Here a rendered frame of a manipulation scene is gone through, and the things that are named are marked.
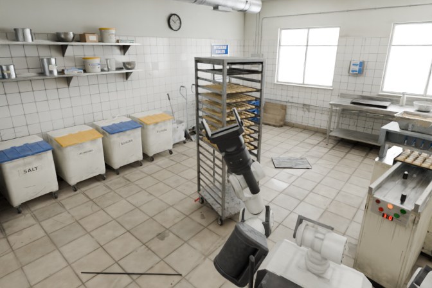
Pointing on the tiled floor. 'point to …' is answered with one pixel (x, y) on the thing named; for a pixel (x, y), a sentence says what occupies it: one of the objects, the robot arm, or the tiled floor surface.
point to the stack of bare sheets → (291, 162)
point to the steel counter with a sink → (366, 110)
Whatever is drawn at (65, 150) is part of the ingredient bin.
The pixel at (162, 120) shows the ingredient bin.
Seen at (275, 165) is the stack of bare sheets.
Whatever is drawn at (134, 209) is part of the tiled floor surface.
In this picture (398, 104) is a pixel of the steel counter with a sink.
